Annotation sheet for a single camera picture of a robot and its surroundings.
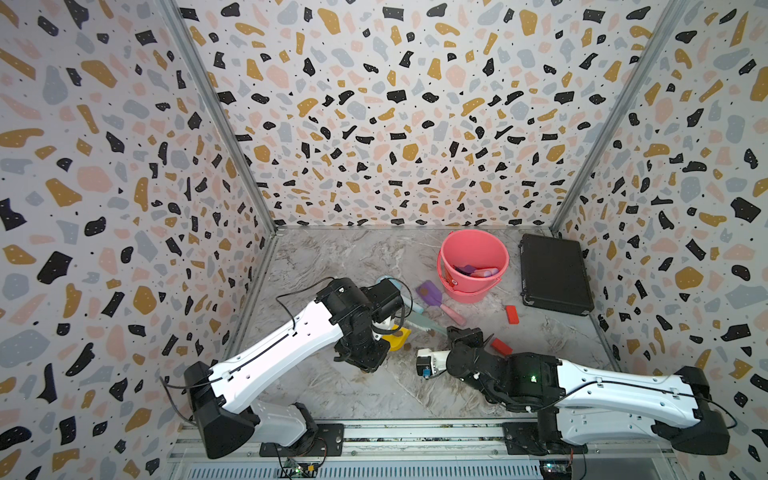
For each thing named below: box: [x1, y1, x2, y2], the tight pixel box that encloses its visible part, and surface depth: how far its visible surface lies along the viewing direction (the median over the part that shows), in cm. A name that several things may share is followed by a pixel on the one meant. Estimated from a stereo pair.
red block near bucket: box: [505, 305, 520, 325], surface depth 99 cm
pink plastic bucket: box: [437, 229, 510, 303], surface depth 96 cm
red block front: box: [490, 338, 513, 356], surface depth 92 cm
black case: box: [519, 234, 594, 316], surface depth 103 cm
